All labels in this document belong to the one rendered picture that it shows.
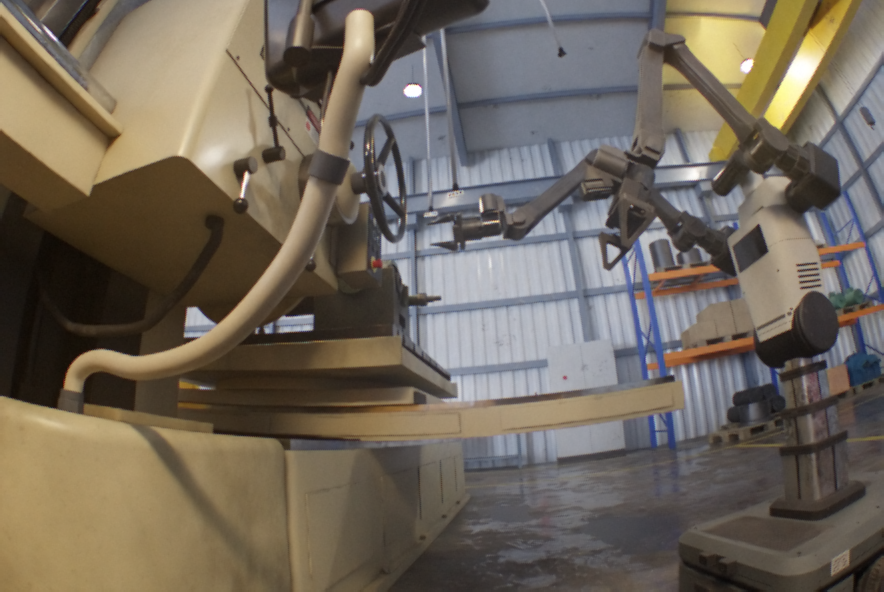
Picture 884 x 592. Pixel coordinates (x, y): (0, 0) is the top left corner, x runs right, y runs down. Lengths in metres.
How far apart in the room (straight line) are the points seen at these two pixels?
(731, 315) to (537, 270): 3.98
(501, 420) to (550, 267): 7.58
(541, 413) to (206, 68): 1.41
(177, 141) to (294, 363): 0.98
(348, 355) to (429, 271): 7.73
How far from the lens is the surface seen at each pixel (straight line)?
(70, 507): 0.76
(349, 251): 1.38
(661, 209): 1.42
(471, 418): 1.55
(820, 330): 1.18
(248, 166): 0.93
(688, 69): 1.19
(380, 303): 1.57
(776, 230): 1.19
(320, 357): 1.55
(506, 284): 8.89
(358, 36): 0.50
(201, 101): 0.92
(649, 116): 0.96
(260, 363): 1.67
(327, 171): 0.47
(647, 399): 1.60
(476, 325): 8.69
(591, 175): 0.81
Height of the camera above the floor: 0.60
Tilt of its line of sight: 24 degrees up
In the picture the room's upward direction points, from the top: 3 degrees counter-clockwise
